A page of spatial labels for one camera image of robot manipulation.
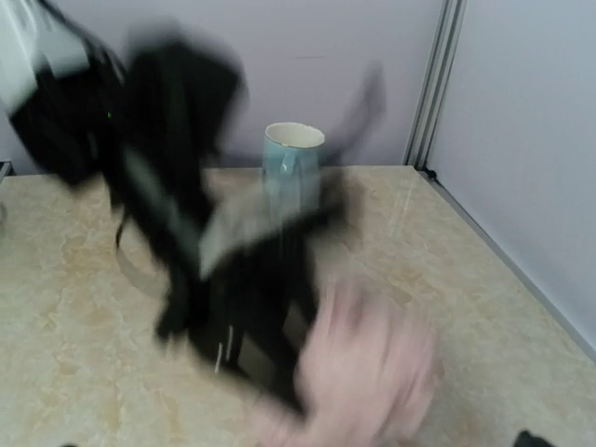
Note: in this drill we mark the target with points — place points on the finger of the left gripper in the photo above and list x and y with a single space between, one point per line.
332 211
261 358

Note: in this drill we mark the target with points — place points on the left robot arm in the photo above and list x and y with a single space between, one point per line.
150 128

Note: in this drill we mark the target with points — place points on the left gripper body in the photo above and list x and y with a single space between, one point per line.
232 275

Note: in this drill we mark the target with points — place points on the light blue mug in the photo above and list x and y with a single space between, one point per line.
291 167

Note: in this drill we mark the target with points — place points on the left frame post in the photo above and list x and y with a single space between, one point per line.
435 83

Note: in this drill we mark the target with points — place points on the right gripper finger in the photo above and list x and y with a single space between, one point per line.
527 439

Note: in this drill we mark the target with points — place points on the pink folding umbrella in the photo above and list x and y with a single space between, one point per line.
366 375

